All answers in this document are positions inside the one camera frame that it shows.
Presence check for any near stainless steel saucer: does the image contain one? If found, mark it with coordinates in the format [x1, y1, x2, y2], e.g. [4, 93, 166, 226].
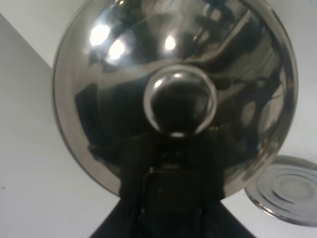
[244, 155, 317, 227]

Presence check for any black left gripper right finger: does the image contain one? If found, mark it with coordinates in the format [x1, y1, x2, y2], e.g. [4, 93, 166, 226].
[198, 198, 256, 238]

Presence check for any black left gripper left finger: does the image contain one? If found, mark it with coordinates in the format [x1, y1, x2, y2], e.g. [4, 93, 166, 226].
[89, 193, 144, 238]

